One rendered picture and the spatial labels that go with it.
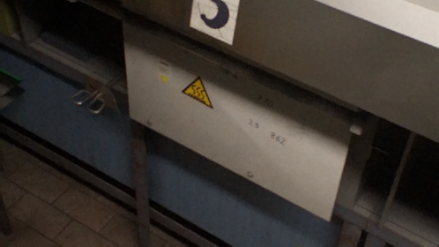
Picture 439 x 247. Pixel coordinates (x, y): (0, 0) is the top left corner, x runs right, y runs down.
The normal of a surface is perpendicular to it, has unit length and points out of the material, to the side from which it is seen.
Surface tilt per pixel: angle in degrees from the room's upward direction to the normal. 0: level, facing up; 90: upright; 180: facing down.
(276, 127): 90
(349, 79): 80
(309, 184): 90
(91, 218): 0
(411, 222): 0
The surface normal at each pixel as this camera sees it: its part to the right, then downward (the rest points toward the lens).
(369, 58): -0.52, 0.43
